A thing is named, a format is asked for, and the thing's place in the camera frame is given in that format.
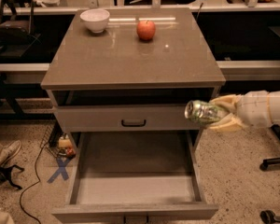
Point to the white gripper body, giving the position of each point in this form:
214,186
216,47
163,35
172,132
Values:
254,108

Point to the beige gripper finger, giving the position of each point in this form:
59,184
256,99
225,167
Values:
228,102
230,123

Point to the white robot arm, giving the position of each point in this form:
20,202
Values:
273,109

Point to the closed grey top drawer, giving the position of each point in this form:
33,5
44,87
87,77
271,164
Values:
117,118

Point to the grey drawer cabinet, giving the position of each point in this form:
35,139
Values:
118,68

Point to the open grey middle drawer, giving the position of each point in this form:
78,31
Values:
135,177

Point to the black chair base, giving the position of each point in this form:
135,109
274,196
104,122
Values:
272,163

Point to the red apple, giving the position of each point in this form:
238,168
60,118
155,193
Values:
146,30

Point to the white ceramic bowl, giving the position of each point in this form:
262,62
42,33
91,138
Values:
95,20

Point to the blue tape cross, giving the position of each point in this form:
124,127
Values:
61,170

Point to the black office chair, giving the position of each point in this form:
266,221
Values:
16,34

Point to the person's shoe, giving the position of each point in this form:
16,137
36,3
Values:
10,151

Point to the wire basket with items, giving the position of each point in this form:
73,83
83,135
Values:
57,143

